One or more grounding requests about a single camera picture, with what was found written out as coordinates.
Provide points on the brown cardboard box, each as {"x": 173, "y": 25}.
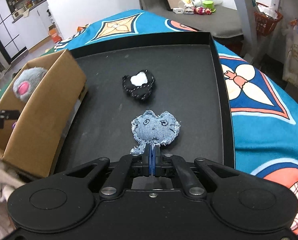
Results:
{"x": 33, "y": 146}

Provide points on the green cup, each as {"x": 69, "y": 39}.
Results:
{"x": 209, "y": 5}

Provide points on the blue patterned blanket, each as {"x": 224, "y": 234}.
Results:
{"x": 265, "y": 117}

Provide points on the grey fluffy plush toy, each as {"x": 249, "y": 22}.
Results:
{"x": 27, "y": 82}

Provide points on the black shallow tray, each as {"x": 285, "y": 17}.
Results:
{"x": 189, "y": 84}

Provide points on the orange cardboard box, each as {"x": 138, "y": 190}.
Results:
{"x": 53, "y": 33}

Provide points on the red basket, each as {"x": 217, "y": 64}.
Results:
{"x": 266, "y": 18}

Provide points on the white plastic bottle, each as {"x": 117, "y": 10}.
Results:
{"x": 196, "y": 3}

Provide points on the grey sofa mattress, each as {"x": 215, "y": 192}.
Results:
{"x": 222, "y": 24}

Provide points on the black heart soft toy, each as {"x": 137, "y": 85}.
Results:
{"x": 140, "y": 85}

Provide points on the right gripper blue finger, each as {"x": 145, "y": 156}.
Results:
{"x": 147, "y": 161}
{"x": 156, "y": 161}

